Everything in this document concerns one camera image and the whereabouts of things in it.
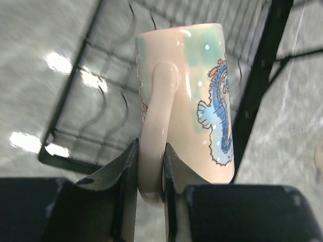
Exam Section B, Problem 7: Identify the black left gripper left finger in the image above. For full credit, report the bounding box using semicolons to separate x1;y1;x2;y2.
76;138;139;241

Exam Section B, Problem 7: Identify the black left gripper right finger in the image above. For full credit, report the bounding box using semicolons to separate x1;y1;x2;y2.
163;143;204;241

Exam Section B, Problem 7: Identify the beige dragon print mug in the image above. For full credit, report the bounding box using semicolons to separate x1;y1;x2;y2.
135;23;235;206

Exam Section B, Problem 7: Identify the cream mug green inside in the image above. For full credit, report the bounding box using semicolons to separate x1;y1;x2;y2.
314;144;323;172

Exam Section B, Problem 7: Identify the black wire dish rack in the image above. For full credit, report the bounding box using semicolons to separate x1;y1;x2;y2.
38;1;322;174

